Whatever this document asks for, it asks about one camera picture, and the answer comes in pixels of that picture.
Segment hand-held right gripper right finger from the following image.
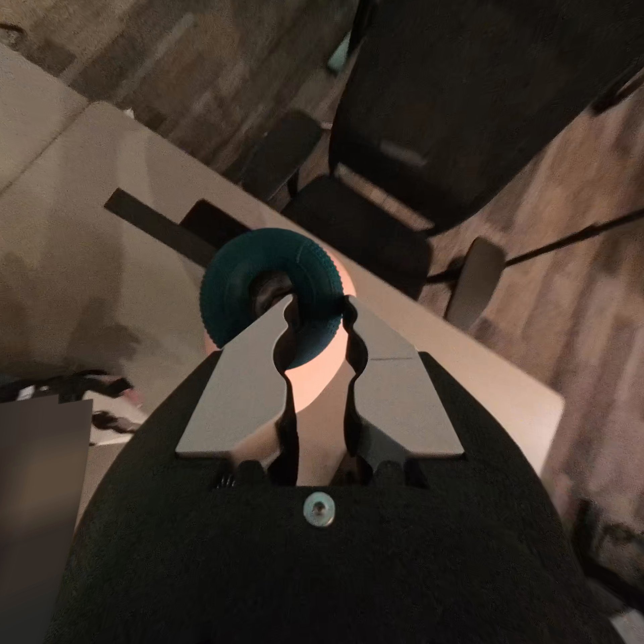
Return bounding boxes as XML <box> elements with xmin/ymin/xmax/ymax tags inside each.
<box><xmin>343</xmin><ymin>296</ymin><xmax>465</xmax><ymax>475</ymax></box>

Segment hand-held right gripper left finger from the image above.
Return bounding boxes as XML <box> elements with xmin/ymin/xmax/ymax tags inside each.
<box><xmin>175</xmin><ymin>293</ymin><xmax>299</xmax><ymax>468</ymax></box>

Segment teal rubber ring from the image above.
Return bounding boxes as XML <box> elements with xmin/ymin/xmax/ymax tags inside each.
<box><xmin>200</xmin><ymin>227</ymin><xmax>346</xmax><ymax>368</ymax></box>

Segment peach round disc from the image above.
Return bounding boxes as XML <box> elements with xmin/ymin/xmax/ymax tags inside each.
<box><xmin>201</xmin><ymin>251</ymin><xmax>359</xmax><ymax>414</ymax></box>

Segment grey chair armrest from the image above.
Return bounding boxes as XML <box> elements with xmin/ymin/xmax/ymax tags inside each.
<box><xmin>445</xmin><ymin>236</ymin><xmax>507</xmax><ymax>332</ymax></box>

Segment black flat strip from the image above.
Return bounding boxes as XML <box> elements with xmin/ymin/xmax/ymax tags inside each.
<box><xmin>104</xmin><ymin>188</ymin><xmax>218</xmax><ymax>266</ymax></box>

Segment black thin rod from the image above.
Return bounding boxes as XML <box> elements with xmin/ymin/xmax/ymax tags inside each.
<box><xmin>427</xmin><ymin>210</ymin><xmax>644</xmax><ymax>283</ymax></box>

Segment black office chair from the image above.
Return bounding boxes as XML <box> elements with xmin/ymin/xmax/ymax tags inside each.
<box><xmin>240</xmin><ymin>0</ymin><xmax>644</xmax><ymax>299</ymax></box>

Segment small teal object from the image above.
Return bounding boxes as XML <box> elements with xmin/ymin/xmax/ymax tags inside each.
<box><xmin>326</xmin><ymin>35</ymin><xmax>354</xmax><ymax>72</ymax></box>

